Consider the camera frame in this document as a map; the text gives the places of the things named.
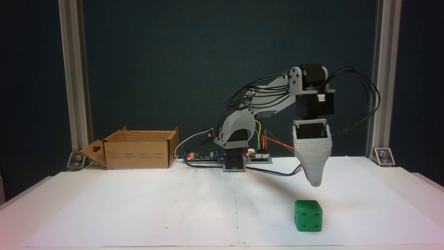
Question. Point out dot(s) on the blue circuit board red light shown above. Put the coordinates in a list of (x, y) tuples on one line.
[(204, 158)]

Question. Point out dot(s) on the metal corner bracket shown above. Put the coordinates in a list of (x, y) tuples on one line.
[(384, 157), (77, 161)]

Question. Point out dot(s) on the aluminium frame post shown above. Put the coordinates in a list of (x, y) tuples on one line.
[(383, 69), (74, 69)]

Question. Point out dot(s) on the large white paper sheet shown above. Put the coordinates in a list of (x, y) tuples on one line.
[(173, 208)]

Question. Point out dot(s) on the open cardboard box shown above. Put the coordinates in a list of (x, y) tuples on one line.
[(138, 156)]

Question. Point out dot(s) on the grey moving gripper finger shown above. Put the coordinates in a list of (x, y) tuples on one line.
[(314, 156)]

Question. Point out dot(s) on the green dice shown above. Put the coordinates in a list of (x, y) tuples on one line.
[(308, 216)]

